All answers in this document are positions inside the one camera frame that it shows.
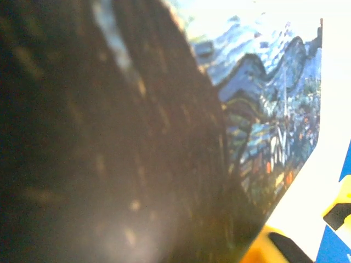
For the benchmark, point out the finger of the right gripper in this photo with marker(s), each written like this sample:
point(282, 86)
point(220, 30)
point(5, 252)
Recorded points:
point(344, 194)

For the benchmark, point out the blue floral wall poster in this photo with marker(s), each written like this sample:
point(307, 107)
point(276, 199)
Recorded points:
point(329, 246)

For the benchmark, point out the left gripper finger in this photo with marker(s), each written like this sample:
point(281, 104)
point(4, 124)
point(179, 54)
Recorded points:
point(255, 252)

